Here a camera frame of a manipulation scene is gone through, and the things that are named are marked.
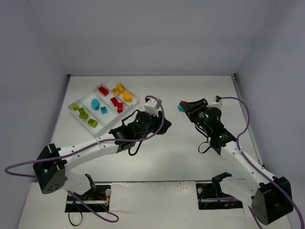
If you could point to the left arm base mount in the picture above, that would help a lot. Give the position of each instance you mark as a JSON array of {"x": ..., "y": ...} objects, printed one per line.
[{"x": 99, "y": 201}]

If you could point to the red flower lego brick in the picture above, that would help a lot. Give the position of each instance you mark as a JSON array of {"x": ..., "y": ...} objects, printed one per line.
[{"x": 103, "y": 91}]

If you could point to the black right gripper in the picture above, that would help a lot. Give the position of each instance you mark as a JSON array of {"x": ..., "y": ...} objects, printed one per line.
[{"x": 196, "y": 110}]

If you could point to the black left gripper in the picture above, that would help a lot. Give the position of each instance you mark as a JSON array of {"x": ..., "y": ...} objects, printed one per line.
[{"x": 161, "y": 121}]

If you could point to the yellow curved lego brick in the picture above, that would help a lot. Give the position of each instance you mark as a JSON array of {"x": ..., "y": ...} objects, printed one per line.
[{"x": 127, "y": 97}]

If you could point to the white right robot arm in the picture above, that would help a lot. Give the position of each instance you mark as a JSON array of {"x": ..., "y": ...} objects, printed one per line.
[{"x": 267, "y": 196}]

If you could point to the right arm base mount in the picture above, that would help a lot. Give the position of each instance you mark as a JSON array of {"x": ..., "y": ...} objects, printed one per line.
[{"x": 209, "y": 200}]

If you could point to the red curved lego brick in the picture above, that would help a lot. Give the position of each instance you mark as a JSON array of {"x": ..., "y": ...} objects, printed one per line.
[{"x": 114, "y": 101}]

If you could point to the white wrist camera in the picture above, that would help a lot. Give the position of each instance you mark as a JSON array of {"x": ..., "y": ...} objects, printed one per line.
[
  {"x": 217, "y": 103},
  {"x": 152, "y": 106}
]

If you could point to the yellow blue red lego stack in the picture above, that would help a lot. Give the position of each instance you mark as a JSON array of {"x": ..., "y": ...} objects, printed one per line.
[{"x": 181, "y": 106}]

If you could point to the yellow square lego brick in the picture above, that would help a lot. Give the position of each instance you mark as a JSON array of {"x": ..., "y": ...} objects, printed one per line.
[{"x": 115, "y": 91}]

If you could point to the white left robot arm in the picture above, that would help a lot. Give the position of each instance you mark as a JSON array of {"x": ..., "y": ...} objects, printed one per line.
[{"x": 54, "y": 165}]

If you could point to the small green lego brick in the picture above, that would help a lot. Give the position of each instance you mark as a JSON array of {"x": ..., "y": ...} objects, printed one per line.
[{"x": 75, "y": 107}]

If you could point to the blue oval lego brick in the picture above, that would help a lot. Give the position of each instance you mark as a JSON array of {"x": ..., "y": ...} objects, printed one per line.
[{"x": 95, "y": 104}]

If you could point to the long green lego brick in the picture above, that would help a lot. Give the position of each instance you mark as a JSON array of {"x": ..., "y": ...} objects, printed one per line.
[{"x": 82, "y": 113}]

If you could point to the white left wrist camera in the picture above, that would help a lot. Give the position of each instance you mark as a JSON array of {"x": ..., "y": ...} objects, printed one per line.
[{"x": 152, "y": 106}]

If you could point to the small blue lego brick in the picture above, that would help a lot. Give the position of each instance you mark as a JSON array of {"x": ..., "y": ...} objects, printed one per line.
[{"x": 103, "y": 110}]

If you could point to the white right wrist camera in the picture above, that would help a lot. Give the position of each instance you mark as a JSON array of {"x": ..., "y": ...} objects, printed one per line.
[{"x": 217, "y": 103}]

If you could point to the long yellow lego brick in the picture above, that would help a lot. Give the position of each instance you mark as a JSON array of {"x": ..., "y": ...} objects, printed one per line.
[{"x": 120, "y": 88}]

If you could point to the clear plastic divided tray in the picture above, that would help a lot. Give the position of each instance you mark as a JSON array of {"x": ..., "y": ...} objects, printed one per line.
[{"x": 105, "y": 121}]

